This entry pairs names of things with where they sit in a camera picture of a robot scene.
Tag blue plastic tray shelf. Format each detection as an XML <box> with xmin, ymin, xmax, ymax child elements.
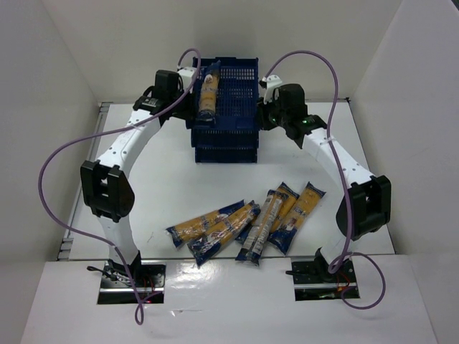
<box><xmin>186</xmin><ymin>57</ymin><xmax>260</xmax><ymax>163</ymax></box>

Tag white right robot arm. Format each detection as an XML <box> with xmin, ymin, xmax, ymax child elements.
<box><xmin>257</xmin><ymin>76</ymin><xmax>392</xmax><ymax>280</ymax></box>

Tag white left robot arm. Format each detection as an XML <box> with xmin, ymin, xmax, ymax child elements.
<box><xmin>80</xmin><ymin>67</ymin><xmax>199</xmax><ymax>278</ymax></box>

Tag middle yellow spaghetti bag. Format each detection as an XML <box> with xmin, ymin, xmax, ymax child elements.
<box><xmin>270</xmin><ymin>182</ymin><xmax>299</xmax><ymax>234</ymax></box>

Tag right-most spaghetti bag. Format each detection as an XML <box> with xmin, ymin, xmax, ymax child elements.
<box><xmin>268</xmin><ymin>182</ymin><xmax>326</xmax><ymax>256</ymax></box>

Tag left-most spaghetti bag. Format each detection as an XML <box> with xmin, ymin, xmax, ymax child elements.
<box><xmin>166</xmin><ymin>200</ymin><xmax>245</xmax><ymax>248</ymax></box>

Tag white-label spaghetti bag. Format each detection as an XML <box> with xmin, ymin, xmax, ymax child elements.
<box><xmin>235</xmin><ymin>190</ymin><xmax>286</xmax><ymax>267</ymax></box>

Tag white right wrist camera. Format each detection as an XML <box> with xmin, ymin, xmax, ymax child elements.
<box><xmin>259</xmin><ymin>75</ymin><xmax>283</xmax><ymax>105</ymax></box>

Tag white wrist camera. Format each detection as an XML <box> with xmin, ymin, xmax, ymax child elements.
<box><xmin>259</xmin><ymin>75</ymin><xmax>283</xmax><ymax>105</ymax></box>
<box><xmin>177</xmin><ymin>67</ymin><xmax>199</xmax><ymax>93</ymax></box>

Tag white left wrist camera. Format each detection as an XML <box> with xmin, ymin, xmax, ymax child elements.
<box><xmin>177</xmin><ymin>67</ymin><xmax>199</xmax><ymax>93</ymax></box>

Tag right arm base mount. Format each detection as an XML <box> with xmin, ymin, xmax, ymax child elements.
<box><xmin>285</xmin><ymin>259</ymin><xmax>360</xmax><ymax>301</ymax></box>

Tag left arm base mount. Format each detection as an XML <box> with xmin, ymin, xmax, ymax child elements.
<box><xmin>87</xmin><ymin>262</ymin><xmax>166</xmax><ymax>305</ymax></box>

